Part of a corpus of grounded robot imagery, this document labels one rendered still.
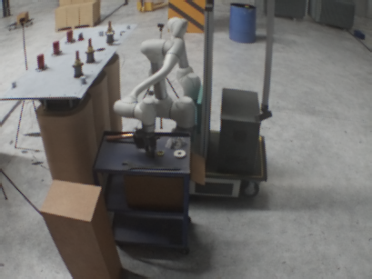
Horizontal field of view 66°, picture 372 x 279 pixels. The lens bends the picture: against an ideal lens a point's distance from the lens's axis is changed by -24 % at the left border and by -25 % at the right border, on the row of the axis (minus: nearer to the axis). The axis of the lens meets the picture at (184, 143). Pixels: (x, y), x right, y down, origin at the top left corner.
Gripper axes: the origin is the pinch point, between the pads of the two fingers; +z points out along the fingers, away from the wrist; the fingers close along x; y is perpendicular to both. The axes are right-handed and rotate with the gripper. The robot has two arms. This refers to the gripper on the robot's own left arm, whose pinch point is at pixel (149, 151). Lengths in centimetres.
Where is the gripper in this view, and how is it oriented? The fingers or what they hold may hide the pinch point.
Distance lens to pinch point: 242.0
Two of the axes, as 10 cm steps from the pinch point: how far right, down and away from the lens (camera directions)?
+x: -4.8, -5.1, 7.1
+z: -0.1, 8.2, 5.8
